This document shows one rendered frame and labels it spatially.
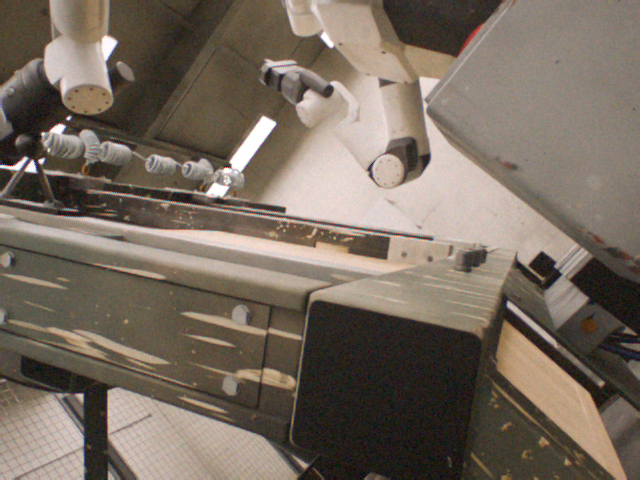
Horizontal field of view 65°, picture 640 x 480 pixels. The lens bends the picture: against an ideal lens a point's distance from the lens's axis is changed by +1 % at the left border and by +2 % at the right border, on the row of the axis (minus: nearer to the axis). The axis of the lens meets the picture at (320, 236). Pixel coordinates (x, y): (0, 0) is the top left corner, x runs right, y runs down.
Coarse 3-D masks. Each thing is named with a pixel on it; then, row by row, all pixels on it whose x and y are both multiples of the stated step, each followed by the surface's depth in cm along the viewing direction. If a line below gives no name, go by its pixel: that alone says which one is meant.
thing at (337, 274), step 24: (24, 216) 79; (48, 216) 78; (144, 240) 71; (168, 240) 69; (192, 240) 68; (240, 264) 65; (264, 264) 63; (288, 264) 62; (312, 264) 61; (336, 264) 63
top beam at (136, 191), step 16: (0, 176) 126; (32, 176) 134; (48, 176) 139; (64, 176) 144; (16, 192) 131; (32, 192) 135; (64, 192) 144; (112, 192) 161; (128, 192) 167; (144, 192) 174; (160, 192) 181; (176, 192) 190; (256, 208) 247; (272, 208) 263
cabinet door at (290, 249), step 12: (216, 240) 101; (228, 240) 105; (240, 240) 109; (252, 240) 112; (264, 240) 115; (276, 252) 93; (288, 252) 97; (300, 252) 100; (312, 252) 105; (324, 252) 106; (336, 252) 110; (348, 264) 90; (360, 264) 93; (372, 264) 96; (384, 264) 100; (396, 264) 101; (408, 264) 105
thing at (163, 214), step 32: (96, 160) 143; (96, 192) 138; (160, 224) 130; (192, 224) 126; (224, 224) 123; (256, 224) 119; (288, 224) 116; (384, 256) 107; (416, 256) 105; (448, 256) 103
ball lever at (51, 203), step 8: (24, 136) 74; (32, 136) 74; (16, 144) 74; (24, 144) 73; (32, 144) 74; (40, 144) 75; (24, 152) 74; (32, 152) 74; (40, 152) 75; (40, 168) 77; (40, 176) 77; (48, 184) 79; (48, 192) 79; (48, 200) 79; (56, 208) 80
